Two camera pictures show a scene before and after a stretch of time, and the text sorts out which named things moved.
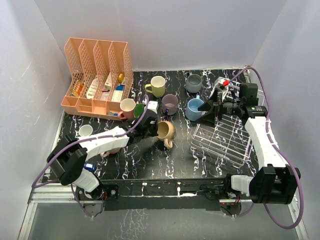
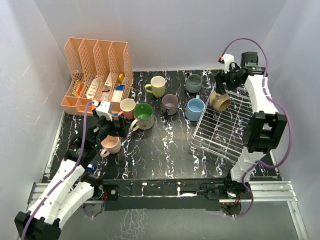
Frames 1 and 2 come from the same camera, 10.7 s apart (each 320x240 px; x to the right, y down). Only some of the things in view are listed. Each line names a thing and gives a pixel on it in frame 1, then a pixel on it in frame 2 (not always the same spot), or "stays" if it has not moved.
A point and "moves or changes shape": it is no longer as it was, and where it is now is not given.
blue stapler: (90, 166) stays
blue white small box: (120, 87) stays
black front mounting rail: (191, 193) stays
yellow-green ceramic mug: (157, 85) stays
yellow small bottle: (120, 77) stays
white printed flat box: (117, 95) stays
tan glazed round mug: (166, 131) moves or changes shape
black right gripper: (209, 118) -> (219, 79)
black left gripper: (153, 132) -> (122, 129)
